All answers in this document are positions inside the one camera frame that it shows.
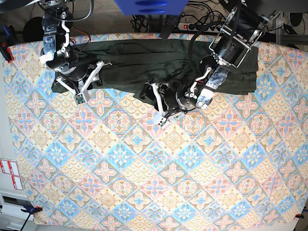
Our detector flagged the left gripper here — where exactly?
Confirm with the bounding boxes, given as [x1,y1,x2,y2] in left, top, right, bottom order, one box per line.
[140,80,193,113]

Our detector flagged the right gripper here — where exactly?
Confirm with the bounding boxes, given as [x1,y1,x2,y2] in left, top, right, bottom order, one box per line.
[46,52,99,93]

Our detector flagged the dark green long-sleeve shirt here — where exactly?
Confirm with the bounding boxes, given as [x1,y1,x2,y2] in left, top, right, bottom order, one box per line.
[40,38,259,106]

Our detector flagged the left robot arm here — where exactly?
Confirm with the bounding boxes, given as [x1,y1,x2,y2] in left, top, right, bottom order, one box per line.
[140,1,266,119]

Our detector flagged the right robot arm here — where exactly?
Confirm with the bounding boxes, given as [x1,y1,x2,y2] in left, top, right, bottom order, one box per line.
[38,0,103,94]

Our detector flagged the black round stool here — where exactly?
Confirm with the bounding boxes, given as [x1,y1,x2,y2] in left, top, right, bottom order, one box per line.
[22,17,44,42]

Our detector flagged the red black clamp upper left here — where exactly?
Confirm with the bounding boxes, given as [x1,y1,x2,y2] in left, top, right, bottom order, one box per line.
[0,25,14,63]

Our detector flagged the black remote control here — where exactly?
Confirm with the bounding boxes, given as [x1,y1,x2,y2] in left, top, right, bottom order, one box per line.
[159,15,179,39]

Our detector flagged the blue plastic storage box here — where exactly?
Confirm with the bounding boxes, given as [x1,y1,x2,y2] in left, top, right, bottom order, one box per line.
[115,0,188,15]

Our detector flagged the colourful patterned tablecloth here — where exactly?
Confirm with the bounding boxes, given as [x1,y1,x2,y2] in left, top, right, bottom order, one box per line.
[3,42,308,231]

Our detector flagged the white red labels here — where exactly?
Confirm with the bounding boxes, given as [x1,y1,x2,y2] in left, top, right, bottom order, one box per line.
[0,159,23,191]

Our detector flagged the blue clamp lower left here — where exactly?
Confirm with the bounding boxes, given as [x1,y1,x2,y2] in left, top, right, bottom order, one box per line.
[20,206,43,231]

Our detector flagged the orange clamp lower right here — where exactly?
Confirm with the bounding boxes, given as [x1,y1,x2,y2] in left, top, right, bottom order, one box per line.
[295,214,305,219]

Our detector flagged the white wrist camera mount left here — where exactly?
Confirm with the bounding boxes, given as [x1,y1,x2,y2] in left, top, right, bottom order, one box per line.
[146,83,183,128]

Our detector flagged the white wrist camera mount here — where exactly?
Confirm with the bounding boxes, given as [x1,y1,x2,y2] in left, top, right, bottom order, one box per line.
[146,83,183,128]
[55,61,112,106]

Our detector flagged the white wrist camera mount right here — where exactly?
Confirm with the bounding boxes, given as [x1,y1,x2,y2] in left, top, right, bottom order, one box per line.
[55,61,112,106]

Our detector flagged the black power strip red switch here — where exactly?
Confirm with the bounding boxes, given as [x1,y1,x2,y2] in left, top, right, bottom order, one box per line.
[177,22,221,34]

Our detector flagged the tangled black cables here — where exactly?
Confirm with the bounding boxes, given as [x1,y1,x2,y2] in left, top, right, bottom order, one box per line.
[129,0,231,33]

